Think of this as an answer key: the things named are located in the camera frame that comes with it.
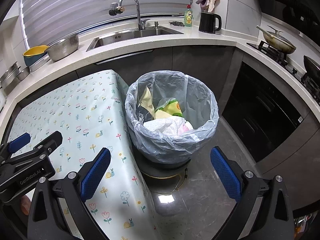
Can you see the steel sink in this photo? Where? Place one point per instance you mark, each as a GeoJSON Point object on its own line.
{"type": "Point", "coordinates": [130, 36]}

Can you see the black kettle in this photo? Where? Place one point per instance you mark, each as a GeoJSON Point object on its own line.
{"type": "Point", "coordinates": [207, 22]}

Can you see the beige foil packet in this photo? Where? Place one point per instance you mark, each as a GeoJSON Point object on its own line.
{"type": "Point", "coordinates": [147, 100]}

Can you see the round black bin stand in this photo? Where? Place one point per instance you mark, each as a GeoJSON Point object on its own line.
{"type": "Point", "coordinates": [162, 168]}

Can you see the white paper towel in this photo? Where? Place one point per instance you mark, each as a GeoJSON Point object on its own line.
{"type": "Point", "coordinates": [160, 127]}

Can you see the chrome faucet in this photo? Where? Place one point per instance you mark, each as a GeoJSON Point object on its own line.
{"type": "Point", "coordinates": [137, 7]}

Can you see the black range hood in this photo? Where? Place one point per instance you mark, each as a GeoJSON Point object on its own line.
{"type": "Point", "coordinates": [287, 2]}

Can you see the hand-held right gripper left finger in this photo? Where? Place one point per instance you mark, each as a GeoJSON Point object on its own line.
{"type": "Point", "coordinates": [96, 172]}

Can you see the yellow blue strainer basin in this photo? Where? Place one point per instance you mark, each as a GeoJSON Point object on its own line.
{"type": "Point", "coordinates": [35, 55]}

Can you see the black built-in oven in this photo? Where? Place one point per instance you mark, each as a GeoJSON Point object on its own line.
{"type": "Point", "coordinates": [262, 120]}

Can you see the dark scouring pad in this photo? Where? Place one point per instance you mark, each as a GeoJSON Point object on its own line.
{"type": "Point", "coordinates": [177, 23]}

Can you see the steel colander bowl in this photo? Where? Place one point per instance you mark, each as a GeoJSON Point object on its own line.
{"type": "Point", "coordinates": [63, 47]}

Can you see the wok with lid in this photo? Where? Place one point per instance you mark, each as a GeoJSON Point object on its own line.
{"type": "Point", "coordinates": [277, 42]}

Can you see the small steel bowl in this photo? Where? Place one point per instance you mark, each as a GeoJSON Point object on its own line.
{"type": "Point", "coordinates": [23, 73]}

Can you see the green dish soap bottle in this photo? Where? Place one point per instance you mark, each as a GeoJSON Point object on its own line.
{"type": "Point", "coordinates": [189, 17]}

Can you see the floral print tablecloth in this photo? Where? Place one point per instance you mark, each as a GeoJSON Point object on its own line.
{"type": "Point", "coordinates": [82, 110]}

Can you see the stacked steel pots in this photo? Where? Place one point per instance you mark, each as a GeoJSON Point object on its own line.
{"type": "Point", "coordinates": [11, 73]}

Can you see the trash bin with plastic liner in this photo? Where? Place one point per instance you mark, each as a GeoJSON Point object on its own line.
{"type": "Point", "coordinates": [200, 100]}

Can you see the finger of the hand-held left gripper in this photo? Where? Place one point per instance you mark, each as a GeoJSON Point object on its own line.
{"type": "Point", "coordinates": [20, 140]}
{"type": "Point", "coordinates": [48, 145]}

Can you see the grey window blind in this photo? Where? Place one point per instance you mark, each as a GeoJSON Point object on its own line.
{"type": "Point", "coordinates": [87, 5]}

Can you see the yellow green snack bag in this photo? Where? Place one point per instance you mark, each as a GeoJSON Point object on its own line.
{"type": "Point", "coordinates": [170, 107]}

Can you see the person's left hand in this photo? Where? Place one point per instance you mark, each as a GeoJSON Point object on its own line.
{"type": "Point", "coordinates": [25, 203]}

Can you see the pink paper cup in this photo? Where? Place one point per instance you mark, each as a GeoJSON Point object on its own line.
{"type": "Point", "coordinates": [186, 128]}

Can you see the black wok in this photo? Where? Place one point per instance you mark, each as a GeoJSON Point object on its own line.
{"type": "Point", "coordinates": [312, 67]}

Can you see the black gas stove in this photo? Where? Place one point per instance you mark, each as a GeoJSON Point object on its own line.
{"type": "Point", "coordinates": [275, 53]}

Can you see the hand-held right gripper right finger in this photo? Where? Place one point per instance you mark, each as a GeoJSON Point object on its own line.
{"type": "Point", "coordinates": [225, 175]}

